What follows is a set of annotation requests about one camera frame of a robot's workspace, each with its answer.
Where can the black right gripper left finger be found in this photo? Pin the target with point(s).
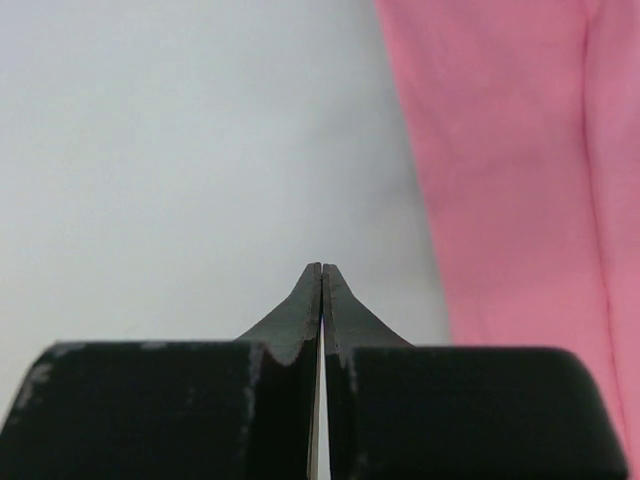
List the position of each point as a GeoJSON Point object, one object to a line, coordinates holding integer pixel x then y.
{"type": "Point", "coordinates": [239, 409]}

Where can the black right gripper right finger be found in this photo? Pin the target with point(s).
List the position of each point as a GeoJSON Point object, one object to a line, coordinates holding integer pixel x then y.
{"type": "Point", "coordinates": [400, 411]}

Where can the pink t shirt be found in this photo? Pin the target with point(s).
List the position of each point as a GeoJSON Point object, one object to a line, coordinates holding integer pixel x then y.
{"type": "Point", "coordinates": [523, 118]}

